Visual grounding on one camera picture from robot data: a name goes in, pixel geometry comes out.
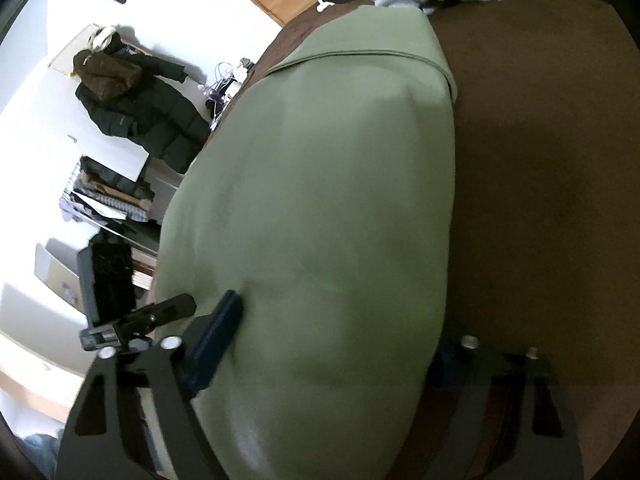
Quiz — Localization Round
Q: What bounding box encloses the clutter of cables and items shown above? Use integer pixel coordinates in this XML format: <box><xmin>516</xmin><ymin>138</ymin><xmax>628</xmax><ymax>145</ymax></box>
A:
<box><xmin>202</xmin><ymin>57</ymin><xmax>257</xmax><ymax>128</ymax></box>

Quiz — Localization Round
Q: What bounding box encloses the silver laptop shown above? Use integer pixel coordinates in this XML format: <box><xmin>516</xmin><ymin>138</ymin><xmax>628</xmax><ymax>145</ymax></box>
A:
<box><xmin>34</xmin><ymin>242</ymin><xmax>83</xmax><ymax>313</ymax></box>

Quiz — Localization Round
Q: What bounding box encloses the light green jacket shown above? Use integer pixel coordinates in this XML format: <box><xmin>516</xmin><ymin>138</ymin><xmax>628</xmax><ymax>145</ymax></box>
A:
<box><xmin>155</xmin><ymin>5</ymin><xmax>458</xmax><ymax>480</ymax></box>

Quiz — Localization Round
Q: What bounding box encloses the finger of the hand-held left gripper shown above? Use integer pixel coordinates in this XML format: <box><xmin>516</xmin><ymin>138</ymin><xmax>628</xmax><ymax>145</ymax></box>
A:
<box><xmin>120</xmin><ymin>294</ymin><xmax>197</xmax><ymax>333</ymax></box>

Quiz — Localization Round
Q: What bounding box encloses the white hat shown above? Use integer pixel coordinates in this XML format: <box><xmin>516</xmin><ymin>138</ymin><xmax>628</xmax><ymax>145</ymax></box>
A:
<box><xmin>89</xmin><ymin>25</ymin><xmax>121</xmax><ymax>52</ymax></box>

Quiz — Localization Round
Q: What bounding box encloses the black rectangular box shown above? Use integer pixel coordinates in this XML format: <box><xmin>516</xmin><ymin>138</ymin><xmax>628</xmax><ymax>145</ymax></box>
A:
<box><xmin>76</xmin><ymin>241</ymin><xmax>137</xmax><ymax>328</ymax></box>

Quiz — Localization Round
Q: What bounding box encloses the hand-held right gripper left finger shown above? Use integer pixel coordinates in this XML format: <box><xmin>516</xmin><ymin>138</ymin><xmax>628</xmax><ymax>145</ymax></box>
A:
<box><xmin>54</xmin><ymin>289</ymin><xmax>245</xmax><ymax>480</ymax></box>

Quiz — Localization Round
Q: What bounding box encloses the black puffer jacket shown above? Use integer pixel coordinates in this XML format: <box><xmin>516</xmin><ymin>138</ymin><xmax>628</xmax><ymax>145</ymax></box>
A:
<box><xmin>74</xmin><ymin>35</ymin><xmax>212</xmax><ymax>175</ymax></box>

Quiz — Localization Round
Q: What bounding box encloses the brown bed blanket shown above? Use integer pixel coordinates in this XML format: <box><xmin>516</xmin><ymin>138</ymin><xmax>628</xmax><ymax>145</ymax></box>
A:
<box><xmin>250</xmin><ymin>0</ymin><xmax>633</xmax><ymax>480</ymax></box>

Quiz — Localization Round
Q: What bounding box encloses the wooden board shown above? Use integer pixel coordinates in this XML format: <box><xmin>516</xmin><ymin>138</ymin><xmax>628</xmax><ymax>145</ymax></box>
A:
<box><xmin>0</xmin><ymin>367</ymin><xmax>86</xmax><ymax>423</ymax></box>

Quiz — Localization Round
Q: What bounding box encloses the blue cloth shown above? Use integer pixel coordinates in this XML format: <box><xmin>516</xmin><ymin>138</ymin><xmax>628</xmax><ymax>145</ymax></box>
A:
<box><xmin>15</xmin><ymin>432</ymin><xmax>66</xmax><ymax>480</ymax></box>

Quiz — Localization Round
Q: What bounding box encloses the shelf of folded clothes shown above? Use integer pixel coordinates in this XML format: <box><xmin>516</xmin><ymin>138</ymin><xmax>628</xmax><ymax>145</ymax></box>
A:
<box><xmin>59</xmin><ymin>156</ymin><xmax>157</xmax><ymax>225</ymax></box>

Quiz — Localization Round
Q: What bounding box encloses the stack of books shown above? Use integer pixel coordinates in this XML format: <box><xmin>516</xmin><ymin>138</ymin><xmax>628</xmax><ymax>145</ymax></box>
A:
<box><xmin>131</xmin><ymin>252</ymin><xmax>157</xmax><ymax>291</ymax></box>

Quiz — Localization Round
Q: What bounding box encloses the brown fuzzy bag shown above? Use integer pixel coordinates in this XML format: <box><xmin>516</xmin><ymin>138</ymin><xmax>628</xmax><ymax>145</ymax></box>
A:
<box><xmin>71</xmin><ymin>49</ymin><xmax>145</xmax><ymax>102</ymax></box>

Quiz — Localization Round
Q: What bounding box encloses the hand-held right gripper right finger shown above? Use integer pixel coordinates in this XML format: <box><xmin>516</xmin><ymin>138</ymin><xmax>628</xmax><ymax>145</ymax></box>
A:
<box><xmin>432</xmin><ymin>335</ymin><xmax>586</xmax><ymax>480</ymax></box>

